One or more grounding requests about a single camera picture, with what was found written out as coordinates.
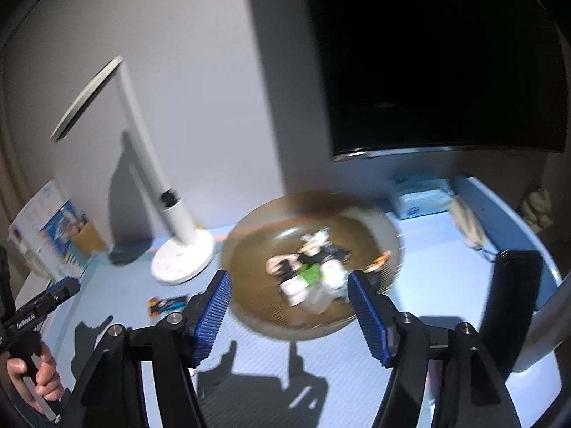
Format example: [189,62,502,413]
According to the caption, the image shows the wooden pen holder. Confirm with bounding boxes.
[72,222,108,259]

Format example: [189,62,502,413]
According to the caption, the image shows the black monster figurine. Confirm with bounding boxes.
[296,239,351,270]

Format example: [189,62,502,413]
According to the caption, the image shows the black monitor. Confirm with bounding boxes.
[305,0,568,157]

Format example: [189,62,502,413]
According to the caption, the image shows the black blue lighter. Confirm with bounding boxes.
[148,296,188,318]

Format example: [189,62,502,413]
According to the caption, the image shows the white desk lamp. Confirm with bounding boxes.
[49,55,215,285]

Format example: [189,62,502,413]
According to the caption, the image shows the person left hand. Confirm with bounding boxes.
[7,342,64,412]

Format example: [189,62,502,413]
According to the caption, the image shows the amber ribbed glass bowl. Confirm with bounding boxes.
[220,190,405,340]

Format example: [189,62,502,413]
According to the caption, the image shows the blue textured foam mat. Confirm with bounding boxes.
[44,213,492,427]

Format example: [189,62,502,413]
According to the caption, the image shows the black chair back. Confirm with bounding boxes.
[479,249,543,379]

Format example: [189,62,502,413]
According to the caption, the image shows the blue tissue box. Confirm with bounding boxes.
[387,174,454,219]

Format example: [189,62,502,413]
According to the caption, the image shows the red small figurine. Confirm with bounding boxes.
[363,251,392,274]

